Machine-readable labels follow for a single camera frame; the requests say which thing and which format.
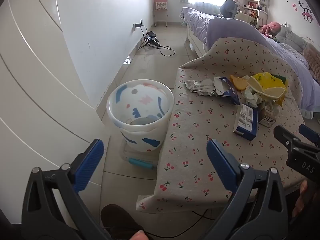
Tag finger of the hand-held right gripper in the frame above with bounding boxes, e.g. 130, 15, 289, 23
299, 124, 320, 148
273, 125, 320, 180

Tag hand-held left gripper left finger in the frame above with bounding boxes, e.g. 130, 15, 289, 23
21, 139, 110, 240

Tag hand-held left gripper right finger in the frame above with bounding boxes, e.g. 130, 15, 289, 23
197, 139, 290, 240

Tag small brown carton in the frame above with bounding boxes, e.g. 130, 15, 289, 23
258, 100, 279, 128

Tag white patterned plastic bin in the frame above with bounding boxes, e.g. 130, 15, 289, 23
106, 79, 175, 153

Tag yellow and green sponge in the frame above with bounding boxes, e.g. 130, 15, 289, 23
272, 74, 288, 86

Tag blue and white carton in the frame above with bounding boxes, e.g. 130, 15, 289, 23
214, 76, 241, 105

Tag orange fruit peel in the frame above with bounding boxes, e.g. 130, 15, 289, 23
230, 74, 250, 91

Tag printed paper wrapper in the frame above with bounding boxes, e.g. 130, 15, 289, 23
184, 78, 217, 97

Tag person's right hand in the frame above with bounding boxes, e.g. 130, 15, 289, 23
292, 180, 309, 217

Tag dark blue box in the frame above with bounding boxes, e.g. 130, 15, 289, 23
233, 103, 258, 141

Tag cherry print tablecloth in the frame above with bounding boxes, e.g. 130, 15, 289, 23
136, 37, 307, 214

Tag clear plastic box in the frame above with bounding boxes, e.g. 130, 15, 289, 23
121, 140, 160, 172

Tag crumpled white tissue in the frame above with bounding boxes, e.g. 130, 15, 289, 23
244, 86, 265, 107

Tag pale yellow fruit peel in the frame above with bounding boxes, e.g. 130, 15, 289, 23
247, 76, 287, 98

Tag teal plastic item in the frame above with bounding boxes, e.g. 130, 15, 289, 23
129, 158, 153, 169

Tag yellow plastic bag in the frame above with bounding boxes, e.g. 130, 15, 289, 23
251, 72, 289, 108

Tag person's dark slipper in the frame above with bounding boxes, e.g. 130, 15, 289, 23
101, 204, 145, 234

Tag brown fluffy pillow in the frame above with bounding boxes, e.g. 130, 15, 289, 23
302, 43, 320, 80

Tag grey pillow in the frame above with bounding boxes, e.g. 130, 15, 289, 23
275, 26, 309, 50

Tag white wardrobe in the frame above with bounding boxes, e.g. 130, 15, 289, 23
0, 0, 110, 220

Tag pink plush toy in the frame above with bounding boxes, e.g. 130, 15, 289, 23
260, 21, 282, 37

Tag bed with purple blanket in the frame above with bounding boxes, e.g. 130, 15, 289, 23
181, 7, 320, 119

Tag white storage shelf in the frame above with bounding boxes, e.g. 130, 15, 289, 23
244, 0, 270, 28

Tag dark blue office chair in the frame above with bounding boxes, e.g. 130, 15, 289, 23
220, 0, 238, 19

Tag pink small chair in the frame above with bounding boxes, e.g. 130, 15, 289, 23
153, 0, 168, 27

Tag black floor cable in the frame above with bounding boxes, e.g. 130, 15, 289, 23
154, 45, 176, 57

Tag pink cat wall sticker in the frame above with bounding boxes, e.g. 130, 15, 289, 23
282, 0, 315, 23

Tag white bed frame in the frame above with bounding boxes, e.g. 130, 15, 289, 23
186, 26, 208, 57

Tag power strip and cables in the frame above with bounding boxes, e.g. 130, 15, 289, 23
139, 31, 160, 49

